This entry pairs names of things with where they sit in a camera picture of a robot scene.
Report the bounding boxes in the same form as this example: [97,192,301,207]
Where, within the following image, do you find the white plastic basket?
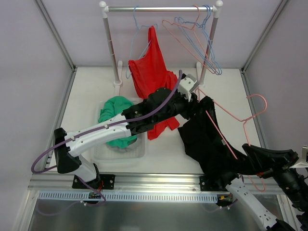
[85,96,146,164]

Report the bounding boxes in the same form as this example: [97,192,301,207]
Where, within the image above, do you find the black tank top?
[178,96,257,189]

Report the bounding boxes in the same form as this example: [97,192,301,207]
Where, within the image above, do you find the red tank top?
[128,26,180,140]

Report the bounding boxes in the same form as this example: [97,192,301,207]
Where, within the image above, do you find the white slotted cable duct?
[38,191,218,204]

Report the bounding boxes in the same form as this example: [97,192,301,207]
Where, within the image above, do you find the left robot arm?
[54,88,198,188]

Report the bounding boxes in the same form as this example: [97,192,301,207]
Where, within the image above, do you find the light blue hanger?
[173,5,213,65]
[201,0,223,77]

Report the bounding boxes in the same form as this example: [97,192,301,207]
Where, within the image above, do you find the aluminium mounting rail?
[27,172,280,193]

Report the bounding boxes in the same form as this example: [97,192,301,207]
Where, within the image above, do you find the green tank top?
[98,96,137,149]

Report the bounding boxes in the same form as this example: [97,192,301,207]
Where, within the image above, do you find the white clothes rack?
[99,1,213,96]

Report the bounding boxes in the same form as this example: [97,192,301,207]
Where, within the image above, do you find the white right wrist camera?
[290,145,308,168]

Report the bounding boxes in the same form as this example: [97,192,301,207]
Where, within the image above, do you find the pink hanger of green top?
[162,5,206,64]

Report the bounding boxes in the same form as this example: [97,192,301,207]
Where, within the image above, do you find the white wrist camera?
[178,73,199,102]
[290,145,308,168]

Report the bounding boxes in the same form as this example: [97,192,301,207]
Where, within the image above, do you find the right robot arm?
[200,144,308,231]

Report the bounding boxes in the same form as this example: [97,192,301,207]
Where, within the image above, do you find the blue hanger of red top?
[125,5,158,79]

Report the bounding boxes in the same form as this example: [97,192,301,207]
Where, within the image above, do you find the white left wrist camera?
[178,73,199,102]

